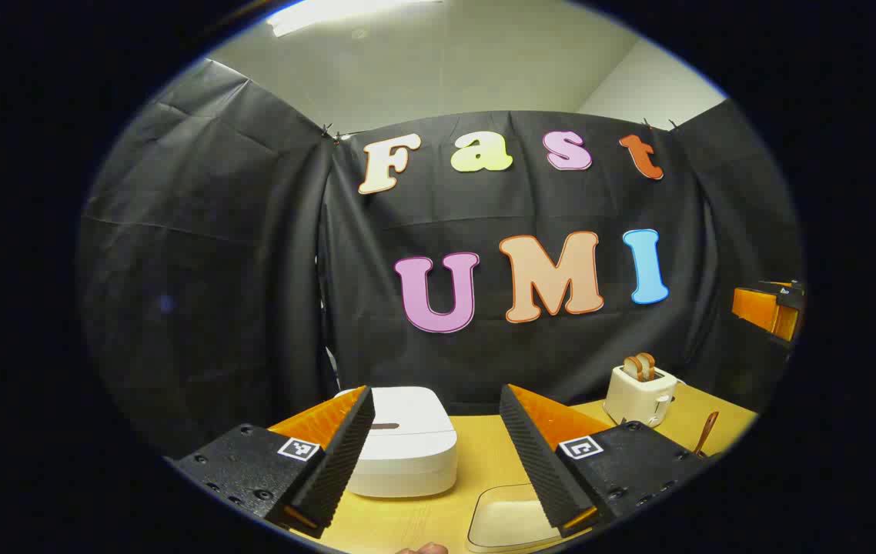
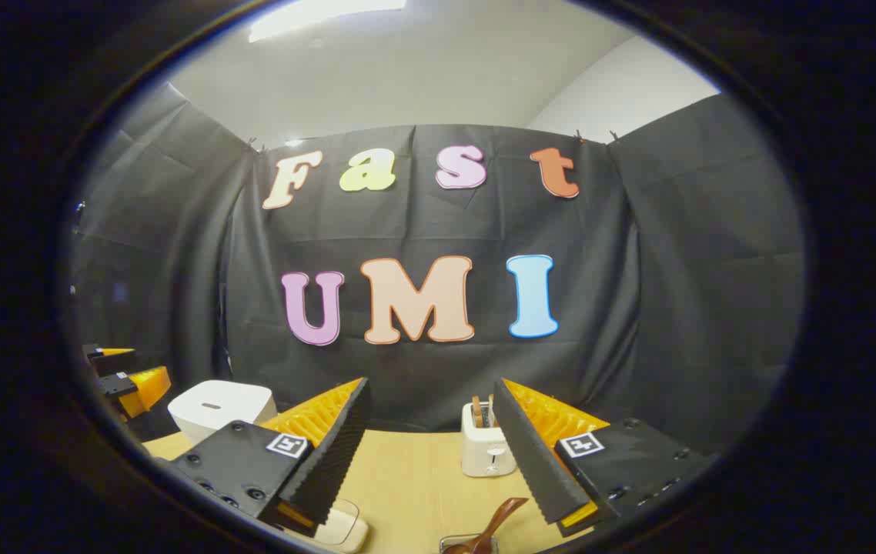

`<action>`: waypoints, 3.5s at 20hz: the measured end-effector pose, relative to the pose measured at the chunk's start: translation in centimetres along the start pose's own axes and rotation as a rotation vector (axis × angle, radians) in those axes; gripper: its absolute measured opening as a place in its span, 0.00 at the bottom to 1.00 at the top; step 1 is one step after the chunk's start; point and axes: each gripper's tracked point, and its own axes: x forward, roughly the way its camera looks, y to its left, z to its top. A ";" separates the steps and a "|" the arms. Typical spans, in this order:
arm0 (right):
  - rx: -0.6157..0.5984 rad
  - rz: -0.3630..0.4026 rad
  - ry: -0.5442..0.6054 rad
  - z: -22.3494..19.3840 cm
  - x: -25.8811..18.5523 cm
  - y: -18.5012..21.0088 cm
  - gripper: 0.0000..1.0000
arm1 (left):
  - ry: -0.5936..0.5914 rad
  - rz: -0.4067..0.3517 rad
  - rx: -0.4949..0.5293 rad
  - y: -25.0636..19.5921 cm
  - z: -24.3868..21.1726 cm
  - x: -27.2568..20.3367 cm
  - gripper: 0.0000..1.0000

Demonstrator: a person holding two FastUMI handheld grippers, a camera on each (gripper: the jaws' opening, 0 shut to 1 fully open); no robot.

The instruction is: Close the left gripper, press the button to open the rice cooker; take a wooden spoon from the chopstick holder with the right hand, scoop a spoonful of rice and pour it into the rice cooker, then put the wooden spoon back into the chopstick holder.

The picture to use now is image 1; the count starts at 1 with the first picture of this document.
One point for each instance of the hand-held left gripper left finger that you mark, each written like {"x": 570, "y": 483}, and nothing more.
{"x": 346, "y": 454}

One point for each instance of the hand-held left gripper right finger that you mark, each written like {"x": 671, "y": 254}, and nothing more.
{"x": 534, "y": 462}

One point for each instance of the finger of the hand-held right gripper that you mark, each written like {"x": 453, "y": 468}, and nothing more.
{"x": 765, "y": 312}

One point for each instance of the white rice cooker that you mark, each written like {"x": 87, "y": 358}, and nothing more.
{"x": 407, "y": 462}

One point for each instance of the white rice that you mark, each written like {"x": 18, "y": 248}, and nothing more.
{"x": 507, "y": 523}

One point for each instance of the wooden spoon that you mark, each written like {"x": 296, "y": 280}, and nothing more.
{"x": 707, "y": 431}

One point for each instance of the white toaster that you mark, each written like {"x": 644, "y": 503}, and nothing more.
{"x": 634, "y": 400}

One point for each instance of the brown toast slice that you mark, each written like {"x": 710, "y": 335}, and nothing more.
{"x": 647, "y": 364}
{"x": 631, "y": 369}

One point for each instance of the black backdrop cloth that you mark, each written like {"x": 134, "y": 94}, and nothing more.
{"x": 199, "y": 269}

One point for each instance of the ceiling light panel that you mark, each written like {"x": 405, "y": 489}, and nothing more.
{"x": 330, "y": 14}

